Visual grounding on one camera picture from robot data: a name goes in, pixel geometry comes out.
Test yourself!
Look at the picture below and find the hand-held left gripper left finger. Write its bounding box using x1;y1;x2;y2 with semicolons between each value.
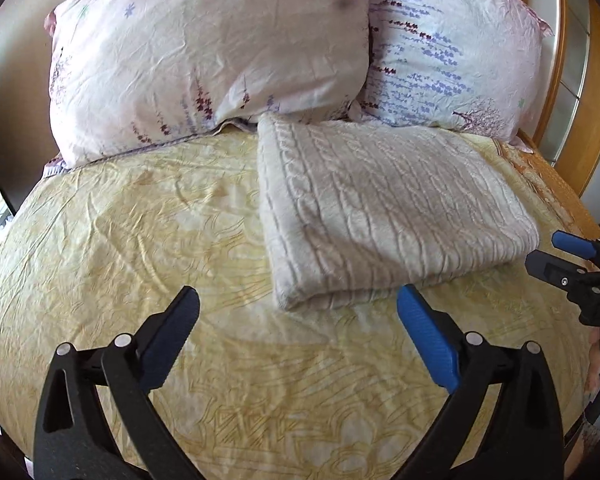
32;285;202;480

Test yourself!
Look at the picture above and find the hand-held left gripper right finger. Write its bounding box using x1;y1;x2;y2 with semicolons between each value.
395;284;566;480

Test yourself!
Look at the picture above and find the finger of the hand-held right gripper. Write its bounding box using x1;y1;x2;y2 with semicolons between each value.
551;230;600;271
525;251;588;291

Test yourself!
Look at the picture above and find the beige cable knit sweater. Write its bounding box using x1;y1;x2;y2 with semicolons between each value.
256;111;541;312

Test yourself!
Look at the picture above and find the person's right hand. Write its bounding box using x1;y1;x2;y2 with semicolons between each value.
584;337;600;396

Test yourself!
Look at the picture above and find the yellow orange patterned bedsheet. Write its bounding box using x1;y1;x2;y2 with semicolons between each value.
0;127;600;480

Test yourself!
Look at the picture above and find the wooden headboard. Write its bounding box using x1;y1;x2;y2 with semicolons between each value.
517;0;600;196

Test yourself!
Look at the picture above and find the pale blue floral pillow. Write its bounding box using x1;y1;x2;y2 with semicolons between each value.
352;0;555;143

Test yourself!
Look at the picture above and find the pink floral pillow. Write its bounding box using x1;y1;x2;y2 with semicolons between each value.
44;0;371;170

